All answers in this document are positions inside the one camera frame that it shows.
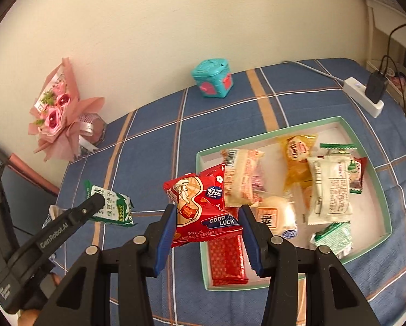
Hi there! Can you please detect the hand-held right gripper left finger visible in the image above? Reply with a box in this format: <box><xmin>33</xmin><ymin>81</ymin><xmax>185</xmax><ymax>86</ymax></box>
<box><xmin>36</xmin><ymin>204</ymin><xmax>178</xmax><ymax>326</ymax></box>

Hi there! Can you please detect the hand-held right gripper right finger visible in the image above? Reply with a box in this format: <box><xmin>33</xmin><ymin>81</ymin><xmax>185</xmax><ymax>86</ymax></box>
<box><xmin>238</xmin><ymin>204</ymin><xmax>382</xmax><ymax>326</ymax></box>

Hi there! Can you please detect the green white biscuit packet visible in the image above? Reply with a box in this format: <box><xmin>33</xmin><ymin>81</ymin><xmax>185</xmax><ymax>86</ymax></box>
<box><xmin>84</xmin><ymin>180</ymin><xmax>136</xmax><ymax>227</ymax></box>

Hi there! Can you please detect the long red wafer packet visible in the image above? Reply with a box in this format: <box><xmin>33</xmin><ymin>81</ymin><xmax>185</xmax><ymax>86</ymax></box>
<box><xmin>208</xmin><ymin>234</ymin><xmax>250</xmax><ymax>286</ymax></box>

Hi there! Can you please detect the clear round bun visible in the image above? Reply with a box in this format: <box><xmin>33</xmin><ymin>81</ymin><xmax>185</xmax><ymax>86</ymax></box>
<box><xmin>250</xmin><ymin>195</ymin><xmax>299</xmax><ymax>240</ymax></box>

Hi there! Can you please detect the red peanut packet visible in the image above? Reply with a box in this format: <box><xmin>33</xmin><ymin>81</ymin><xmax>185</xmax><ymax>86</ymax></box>
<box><xmin>164</xmin><ymin>164</ymin><xmax>243</xmax><ymax>248</ymax></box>

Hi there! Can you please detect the pink snack packet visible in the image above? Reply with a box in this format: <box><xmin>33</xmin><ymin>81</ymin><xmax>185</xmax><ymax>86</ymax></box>
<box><xmin>250</xmin><ymin>170</ymin><xmax>268</xmax><ymax>198</ymax></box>

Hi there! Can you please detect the cream bread packet orange label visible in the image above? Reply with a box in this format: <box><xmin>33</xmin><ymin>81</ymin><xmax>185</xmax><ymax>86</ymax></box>
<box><xmin>221</xmin><ymin>148</ymin><xmax>265</xmax><ymax>208</ymax></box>

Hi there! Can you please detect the light green snack packet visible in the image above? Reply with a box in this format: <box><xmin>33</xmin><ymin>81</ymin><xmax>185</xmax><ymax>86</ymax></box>
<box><xmin>309</xmin><ymin>222</ymin><xmax>353</xmax><ymax>260</ymax></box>

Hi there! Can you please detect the yellow cake packet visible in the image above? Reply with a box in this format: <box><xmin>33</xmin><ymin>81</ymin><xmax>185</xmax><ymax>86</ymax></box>
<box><xmin>278</xmin><ymin>134</ymin><xmax>319</xmax><ymax>191</ymax></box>

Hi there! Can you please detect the white snack packet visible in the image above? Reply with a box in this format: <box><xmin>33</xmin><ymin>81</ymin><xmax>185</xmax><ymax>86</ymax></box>
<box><xmin>306</xmin><ymin>156</ymin><xmax>355</xmax><ymax>225</ymax></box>

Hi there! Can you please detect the green-edged white cardboard tray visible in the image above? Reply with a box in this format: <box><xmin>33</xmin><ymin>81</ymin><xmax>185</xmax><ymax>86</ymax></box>
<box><xmin>195</xmin><ymin>116</ymin><xmax>393</xmax><ymax>291</ymax></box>

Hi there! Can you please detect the green cow biscuit packet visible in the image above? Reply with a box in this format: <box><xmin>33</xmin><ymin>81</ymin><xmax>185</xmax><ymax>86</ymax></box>
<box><xmin>319</xmin><ymin>143</ymin><xmax>358</xmax><ymax>158</ymax></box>

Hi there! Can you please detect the dark red snack packet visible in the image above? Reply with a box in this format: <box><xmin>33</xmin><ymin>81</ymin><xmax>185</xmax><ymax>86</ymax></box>
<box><xmin>347</xmin><ymin>156</ymin><xmax>368</xmax><ymax>194</ymax></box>

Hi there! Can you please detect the white blue wrapper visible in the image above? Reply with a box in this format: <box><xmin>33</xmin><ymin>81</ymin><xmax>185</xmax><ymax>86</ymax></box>
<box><xmin>41</xmin><ymin>205</ymin><xmax>66</xmax><ymax>230</ymax></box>

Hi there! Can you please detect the reddish brown furniture edge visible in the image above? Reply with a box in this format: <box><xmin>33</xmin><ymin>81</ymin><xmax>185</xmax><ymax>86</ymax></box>
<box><xmin>0</xmin><ymin>132</ymin><xmax>61</xmax><ymax>238</ymax></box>

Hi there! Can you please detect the brown translucent jar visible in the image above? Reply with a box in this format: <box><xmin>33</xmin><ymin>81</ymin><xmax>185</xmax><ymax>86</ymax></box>
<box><xmin>77</xmin><ymin>112</ymin><xmax>107</xmax><ymax>146</ymax></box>

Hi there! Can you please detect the pink flower bouquet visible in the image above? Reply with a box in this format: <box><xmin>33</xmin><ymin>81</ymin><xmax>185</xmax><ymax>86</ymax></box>
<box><xmin>28</xmin><ymin>58</ymin><xmax>106</xmax><ymax>162</ymax></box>

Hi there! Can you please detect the teal toy box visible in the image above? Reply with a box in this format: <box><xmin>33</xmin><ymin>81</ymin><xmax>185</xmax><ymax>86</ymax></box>
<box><xmin>191</xmin><ymin>58</ymin><xmax>234</xmax><ymax>98</ymax></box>

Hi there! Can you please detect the white power strip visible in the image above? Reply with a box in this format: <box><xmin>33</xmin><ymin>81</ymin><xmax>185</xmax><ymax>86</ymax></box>
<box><xmin>344</xmin><ymin>77</ymin><xmax>384</xmax><ymax>119</ymax></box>

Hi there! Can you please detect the black charger plug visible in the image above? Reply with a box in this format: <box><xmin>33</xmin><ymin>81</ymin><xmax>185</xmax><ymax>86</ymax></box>
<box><xmin>365</xmin><ymin>72</ymin><xmax>388</xmax><ymax>103</ymax></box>

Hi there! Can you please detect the white power cable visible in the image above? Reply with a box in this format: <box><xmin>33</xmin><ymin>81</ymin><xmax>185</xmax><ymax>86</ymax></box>
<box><xmin>283</xmin><ymin>60</ymin><xmax>346</xmax><ymax>84</ymax></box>

